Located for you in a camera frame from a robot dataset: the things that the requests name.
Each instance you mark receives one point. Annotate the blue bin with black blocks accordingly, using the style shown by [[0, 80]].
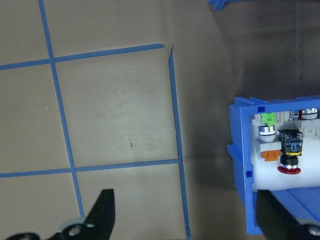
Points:
[[217, 3]]

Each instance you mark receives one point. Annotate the assorted parts in far bin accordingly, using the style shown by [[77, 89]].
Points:
[[270, 180]]

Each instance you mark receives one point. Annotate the orange block push button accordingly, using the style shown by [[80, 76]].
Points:
[[268, 147]]

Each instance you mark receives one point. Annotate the green block push button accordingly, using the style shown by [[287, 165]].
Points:
[[268, 117]]

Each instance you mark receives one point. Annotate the red mushroom button yellow collar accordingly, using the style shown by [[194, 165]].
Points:
[[291, 146]]

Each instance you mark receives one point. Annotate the blue button storage bin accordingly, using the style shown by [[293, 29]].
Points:
[[240, 130]]

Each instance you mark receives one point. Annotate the white block push button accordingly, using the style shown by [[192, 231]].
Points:
[[310, 127]]

